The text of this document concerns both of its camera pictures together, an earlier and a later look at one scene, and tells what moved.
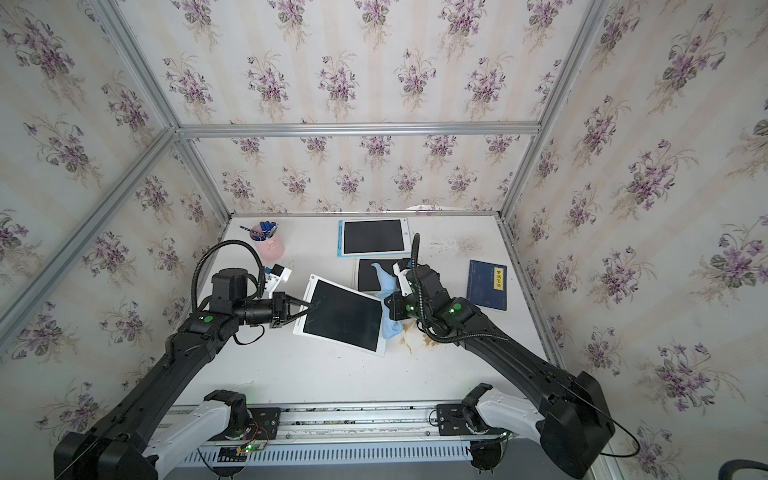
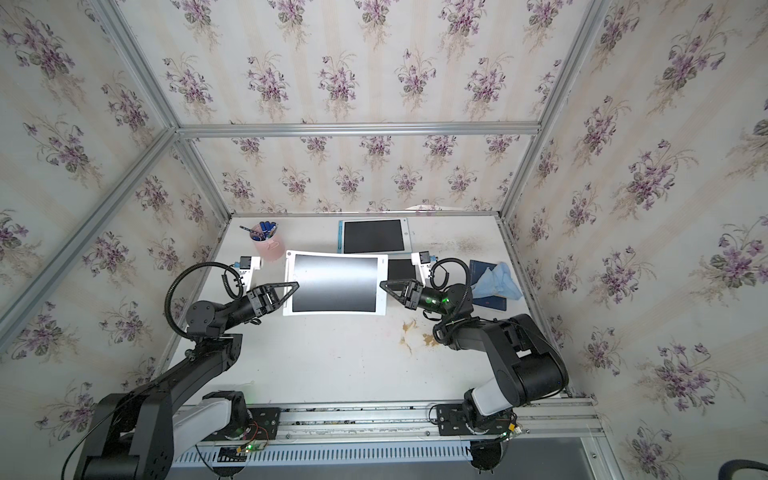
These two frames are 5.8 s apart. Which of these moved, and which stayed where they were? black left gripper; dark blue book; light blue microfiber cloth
Moved: black left gripper; light blue microfiber cloth
Stayed: dark blue book
